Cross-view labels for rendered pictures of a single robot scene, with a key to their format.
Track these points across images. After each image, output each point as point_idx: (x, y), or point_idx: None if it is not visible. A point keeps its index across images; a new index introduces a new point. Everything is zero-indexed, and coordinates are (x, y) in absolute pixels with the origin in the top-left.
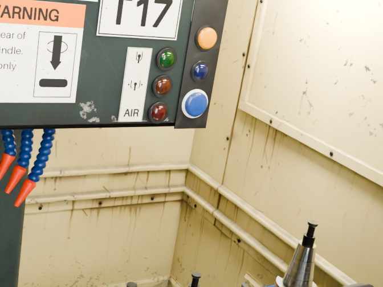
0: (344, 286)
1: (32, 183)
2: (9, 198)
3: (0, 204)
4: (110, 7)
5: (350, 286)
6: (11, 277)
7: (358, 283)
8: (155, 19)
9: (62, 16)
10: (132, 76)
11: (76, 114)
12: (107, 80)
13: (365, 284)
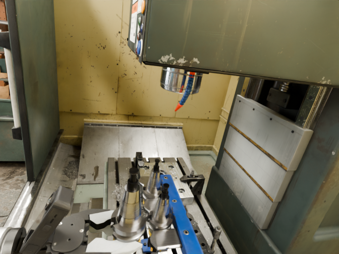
0: (71, 190)
1: (178, 103)
2: (304, 191)
3: (299, 190)
4: (138, 0)
5: (64, 187)
6: (289, 233)
7: (68, 201)
8: (141, 1)
9: (136, 7)
10: (137, 31)
11: (134, 48)
12: (136, 34)
13: (58, 197)
